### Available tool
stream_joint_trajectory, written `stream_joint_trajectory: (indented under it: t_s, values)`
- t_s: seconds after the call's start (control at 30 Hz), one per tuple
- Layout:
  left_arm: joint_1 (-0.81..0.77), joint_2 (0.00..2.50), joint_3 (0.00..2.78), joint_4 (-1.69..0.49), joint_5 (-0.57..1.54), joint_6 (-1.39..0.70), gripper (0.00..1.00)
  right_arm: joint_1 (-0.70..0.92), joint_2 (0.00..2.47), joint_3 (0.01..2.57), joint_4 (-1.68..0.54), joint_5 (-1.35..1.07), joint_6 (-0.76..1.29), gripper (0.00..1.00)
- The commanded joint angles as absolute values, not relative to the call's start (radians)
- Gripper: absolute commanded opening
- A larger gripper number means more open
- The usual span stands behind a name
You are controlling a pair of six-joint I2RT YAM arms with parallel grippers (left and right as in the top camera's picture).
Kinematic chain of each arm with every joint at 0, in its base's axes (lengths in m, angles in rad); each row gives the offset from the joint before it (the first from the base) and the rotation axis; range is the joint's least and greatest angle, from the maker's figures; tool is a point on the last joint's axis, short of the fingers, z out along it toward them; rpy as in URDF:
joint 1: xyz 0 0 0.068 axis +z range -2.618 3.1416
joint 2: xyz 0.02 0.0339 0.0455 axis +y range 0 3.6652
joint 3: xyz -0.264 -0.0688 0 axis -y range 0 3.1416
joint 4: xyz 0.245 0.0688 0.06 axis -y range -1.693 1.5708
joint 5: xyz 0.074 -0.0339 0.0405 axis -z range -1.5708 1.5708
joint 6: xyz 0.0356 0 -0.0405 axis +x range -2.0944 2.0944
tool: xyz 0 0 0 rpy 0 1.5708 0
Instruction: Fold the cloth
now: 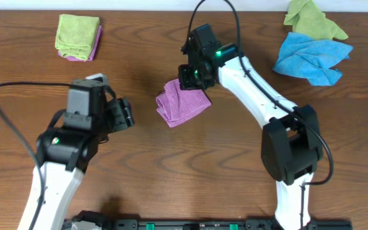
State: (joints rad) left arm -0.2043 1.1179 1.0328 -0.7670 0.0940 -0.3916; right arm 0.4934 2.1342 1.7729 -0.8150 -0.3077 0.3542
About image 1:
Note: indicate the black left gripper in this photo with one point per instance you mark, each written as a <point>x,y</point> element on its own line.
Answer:
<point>120,115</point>

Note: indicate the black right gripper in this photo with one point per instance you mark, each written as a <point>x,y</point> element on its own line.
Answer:
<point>184,84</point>

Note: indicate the purple microfiber cloth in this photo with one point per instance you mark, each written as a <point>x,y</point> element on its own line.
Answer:
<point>177,106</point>

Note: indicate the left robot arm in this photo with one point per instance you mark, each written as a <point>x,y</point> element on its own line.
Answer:
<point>70,141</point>

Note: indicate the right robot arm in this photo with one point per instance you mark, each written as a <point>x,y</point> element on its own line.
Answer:
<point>290,153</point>

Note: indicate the folded pink cloth under green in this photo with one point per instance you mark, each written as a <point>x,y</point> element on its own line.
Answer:
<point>96,43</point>

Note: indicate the crumpled olive green cloth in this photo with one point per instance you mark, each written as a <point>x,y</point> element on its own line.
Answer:
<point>306,18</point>

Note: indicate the crumpled blue cloth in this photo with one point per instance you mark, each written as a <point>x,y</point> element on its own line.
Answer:
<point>302,57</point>

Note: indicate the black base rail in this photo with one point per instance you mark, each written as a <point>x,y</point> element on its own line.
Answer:
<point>94,220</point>

